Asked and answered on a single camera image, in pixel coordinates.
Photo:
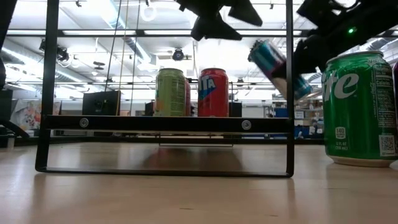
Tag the black box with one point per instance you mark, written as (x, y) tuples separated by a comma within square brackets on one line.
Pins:
[(235, 109)]

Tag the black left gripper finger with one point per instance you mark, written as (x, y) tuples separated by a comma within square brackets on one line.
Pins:
[(245, 12), (214, 31)]

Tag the silver shelf bolt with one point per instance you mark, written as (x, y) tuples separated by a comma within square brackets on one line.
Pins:
[(83, 122), (246, 124)]

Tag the floral poster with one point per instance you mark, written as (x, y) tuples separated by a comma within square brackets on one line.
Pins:
[(28, 115)]

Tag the black monitor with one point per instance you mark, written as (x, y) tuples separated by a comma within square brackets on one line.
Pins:
[(101, 104)]

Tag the black metal shelf frame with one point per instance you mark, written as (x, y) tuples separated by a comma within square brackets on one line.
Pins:
[(164, 124)]

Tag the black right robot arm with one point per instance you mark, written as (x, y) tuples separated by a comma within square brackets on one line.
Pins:
[(379, 15)]

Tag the yellow-green can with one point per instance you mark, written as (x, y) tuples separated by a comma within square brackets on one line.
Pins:
[(169, 93)]

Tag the teal and purple can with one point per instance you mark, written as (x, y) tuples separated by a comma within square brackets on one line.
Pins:
[(267, 57)]

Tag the red Fanta strawberry can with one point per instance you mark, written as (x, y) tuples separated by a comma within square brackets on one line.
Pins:
[(188, 99), (214, 99)]

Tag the black ceiling rail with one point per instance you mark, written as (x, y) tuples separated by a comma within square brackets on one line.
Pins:
[(140, 32)]

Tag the green Sprite can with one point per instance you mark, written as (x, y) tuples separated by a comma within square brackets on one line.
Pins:
[(357, 118)]

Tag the black ceiling camera cluster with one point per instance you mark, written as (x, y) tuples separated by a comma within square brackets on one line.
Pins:
[(63, 55)]

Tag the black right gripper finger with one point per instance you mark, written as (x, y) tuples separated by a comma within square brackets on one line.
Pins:
[(279, 70), (308, 56)]

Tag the round black ceiling camera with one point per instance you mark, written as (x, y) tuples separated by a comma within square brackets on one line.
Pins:
[(178, 55)]

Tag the shelving with blue bins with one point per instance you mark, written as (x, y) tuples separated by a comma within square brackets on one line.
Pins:
[(308, 124)]

